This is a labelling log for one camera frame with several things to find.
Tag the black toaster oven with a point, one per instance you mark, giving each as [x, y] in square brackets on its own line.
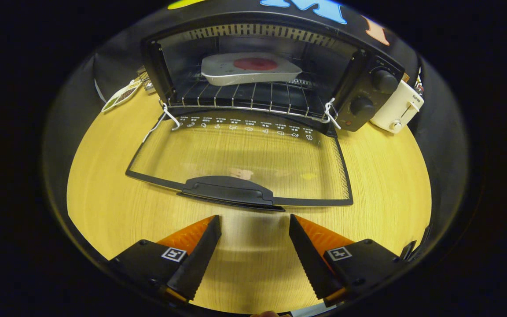
[354, 83]

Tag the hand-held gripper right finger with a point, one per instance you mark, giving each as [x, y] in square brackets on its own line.
[310, 259]

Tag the white pop-up toaster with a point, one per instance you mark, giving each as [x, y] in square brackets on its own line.
[394, 110]

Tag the clear glass cup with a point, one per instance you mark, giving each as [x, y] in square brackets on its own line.
[146, 81]

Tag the white divided bean dish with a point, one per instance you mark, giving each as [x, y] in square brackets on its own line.
[121, 96]

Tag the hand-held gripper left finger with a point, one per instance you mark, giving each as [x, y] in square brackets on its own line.
[198, 259]

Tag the pink ham slice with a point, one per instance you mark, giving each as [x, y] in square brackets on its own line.
[255, 64]

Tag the white square plate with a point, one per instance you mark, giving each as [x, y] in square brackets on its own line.
[222, 74]

